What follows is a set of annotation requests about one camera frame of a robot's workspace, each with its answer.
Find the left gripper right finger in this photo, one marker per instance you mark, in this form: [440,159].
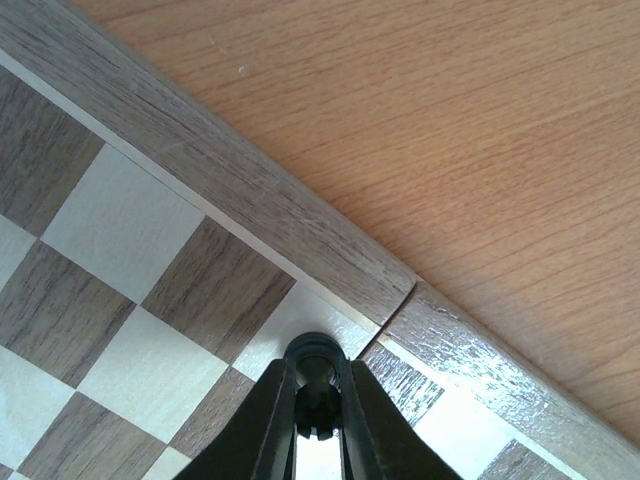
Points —
[376,441]

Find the black rook chess piece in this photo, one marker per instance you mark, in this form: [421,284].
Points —
[317,359]

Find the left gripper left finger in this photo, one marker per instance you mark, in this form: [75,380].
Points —
[259,440]

